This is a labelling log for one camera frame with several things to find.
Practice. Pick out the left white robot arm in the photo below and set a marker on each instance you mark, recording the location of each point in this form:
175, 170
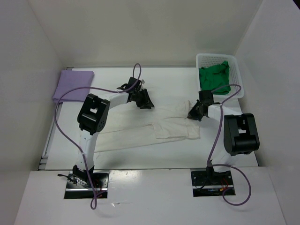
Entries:
92, 120

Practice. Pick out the cream t shirt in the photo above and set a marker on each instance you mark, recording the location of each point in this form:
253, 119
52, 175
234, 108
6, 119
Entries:
142, 127

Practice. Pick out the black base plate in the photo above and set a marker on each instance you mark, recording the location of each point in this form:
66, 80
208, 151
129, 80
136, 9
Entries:
76, 189
207, 183

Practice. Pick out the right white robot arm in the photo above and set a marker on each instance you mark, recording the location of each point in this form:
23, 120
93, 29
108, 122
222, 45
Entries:
237, 134

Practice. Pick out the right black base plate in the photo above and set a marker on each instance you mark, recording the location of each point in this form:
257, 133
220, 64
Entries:
207, 183

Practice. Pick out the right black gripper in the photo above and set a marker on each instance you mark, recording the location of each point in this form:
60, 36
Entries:
192, 113

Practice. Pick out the green t shirt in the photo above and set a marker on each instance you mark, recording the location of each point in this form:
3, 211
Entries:
215, 77

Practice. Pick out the white perforated plastic basket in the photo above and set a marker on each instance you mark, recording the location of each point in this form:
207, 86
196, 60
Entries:
206, 60

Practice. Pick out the purple t shirt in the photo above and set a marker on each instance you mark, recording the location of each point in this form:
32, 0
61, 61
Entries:
71, 79

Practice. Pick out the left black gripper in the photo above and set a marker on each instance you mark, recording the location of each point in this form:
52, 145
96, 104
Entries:
146, 102

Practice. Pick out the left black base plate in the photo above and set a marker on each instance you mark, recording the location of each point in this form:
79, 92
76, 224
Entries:
76, 189

